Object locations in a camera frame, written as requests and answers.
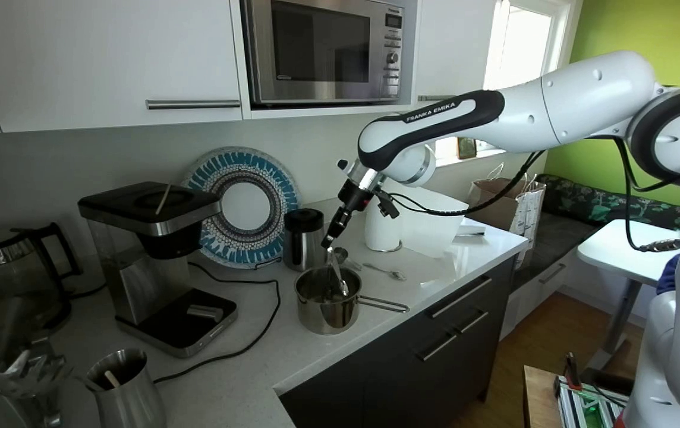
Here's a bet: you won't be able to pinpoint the white upper cabinet door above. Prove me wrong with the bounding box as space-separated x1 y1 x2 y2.
416 0 492 102
0 0 246 136

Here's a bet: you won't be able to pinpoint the steel built-in microwave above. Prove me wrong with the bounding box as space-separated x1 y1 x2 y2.
240 0 422 113

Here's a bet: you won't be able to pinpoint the large steel measuring spoon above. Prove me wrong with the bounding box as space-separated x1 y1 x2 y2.
324 242 354 299

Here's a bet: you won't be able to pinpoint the white side table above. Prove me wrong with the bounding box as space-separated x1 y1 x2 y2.
575 216 680 376

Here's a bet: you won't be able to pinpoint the bright window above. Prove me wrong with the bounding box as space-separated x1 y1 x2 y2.
481 0 585 161

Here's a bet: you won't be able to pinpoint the dark drawer cabinet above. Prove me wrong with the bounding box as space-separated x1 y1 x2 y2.
278 253 521 428

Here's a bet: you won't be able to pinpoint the blue and white plate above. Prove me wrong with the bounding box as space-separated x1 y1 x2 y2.
184 145 304 272

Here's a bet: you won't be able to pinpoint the steel saucepan with handle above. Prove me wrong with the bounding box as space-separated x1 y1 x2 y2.
294 265 411 338

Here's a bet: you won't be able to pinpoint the open cardboard box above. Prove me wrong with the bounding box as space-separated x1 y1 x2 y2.
469 174 549 240

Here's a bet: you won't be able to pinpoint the steel scoop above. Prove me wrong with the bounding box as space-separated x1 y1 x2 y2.
327 246 353 268

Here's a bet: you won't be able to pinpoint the narrow steel measuring spoon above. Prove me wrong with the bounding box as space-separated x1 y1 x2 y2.
361 262 405 283

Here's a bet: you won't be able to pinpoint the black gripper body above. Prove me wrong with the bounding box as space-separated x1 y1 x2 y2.
336 156 383 215

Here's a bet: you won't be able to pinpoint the steel whisk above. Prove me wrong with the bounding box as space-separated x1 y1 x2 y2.
0 341 69 413

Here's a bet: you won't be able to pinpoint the white low drawer unit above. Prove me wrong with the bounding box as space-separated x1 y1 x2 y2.
500 248 588 342

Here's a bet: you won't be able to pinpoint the steel drip coffee maker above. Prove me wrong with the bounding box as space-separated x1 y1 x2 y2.
77 178 240 360

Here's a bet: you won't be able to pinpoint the white paper towel roll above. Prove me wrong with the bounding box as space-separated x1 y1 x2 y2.
361 183 406 256

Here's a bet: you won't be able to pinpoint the steel utensil cup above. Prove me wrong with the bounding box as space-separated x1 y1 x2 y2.
85 348 170 428

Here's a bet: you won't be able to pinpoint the black power cord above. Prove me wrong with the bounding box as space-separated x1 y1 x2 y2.
152 259 286 388

